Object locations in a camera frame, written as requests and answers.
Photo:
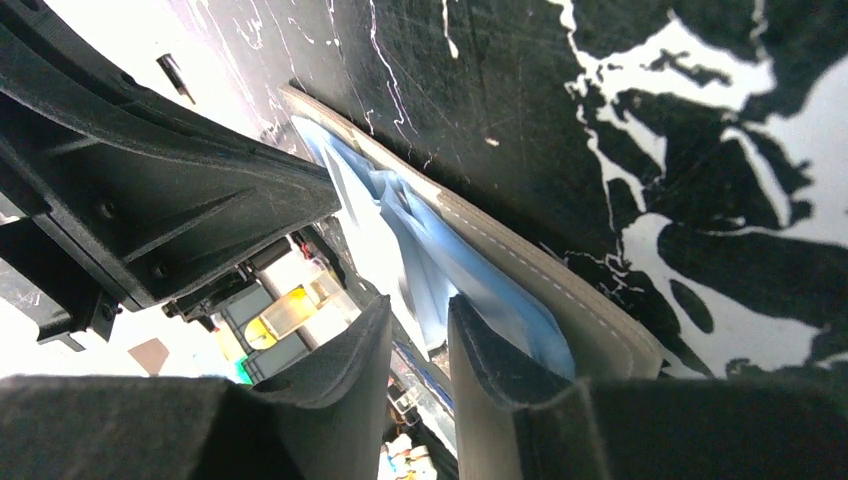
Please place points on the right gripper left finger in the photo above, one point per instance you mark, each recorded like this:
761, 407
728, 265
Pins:
320, 418

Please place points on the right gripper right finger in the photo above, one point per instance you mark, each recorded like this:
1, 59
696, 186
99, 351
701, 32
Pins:
517, 420

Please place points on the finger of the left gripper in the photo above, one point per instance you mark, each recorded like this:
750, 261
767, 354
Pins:
115, 198

